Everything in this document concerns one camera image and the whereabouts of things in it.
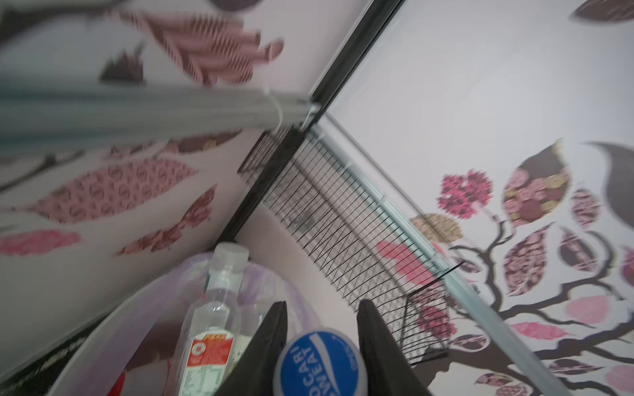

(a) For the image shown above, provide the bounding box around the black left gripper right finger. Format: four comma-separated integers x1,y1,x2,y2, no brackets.
357,300,431,396

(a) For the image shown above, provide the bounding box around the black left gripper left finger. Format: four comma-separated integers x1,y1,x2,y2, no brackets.
215,301,287,396

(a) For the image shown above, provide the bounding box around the clear bottle green red label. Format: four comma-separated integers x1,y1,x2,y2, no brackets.
164,243,249,396

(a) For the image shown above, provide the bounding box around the clear bottle blue label back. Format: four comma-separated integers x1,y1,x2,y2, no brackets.
272,328,369,396

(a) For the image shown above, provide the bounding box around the cream bin with pink liner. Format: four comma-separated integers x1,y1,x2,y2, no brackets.
48,253,320,395

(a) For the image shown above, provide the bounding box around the black wire mesh basket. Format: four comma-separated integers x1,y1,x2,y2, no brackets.
238,131,481,364

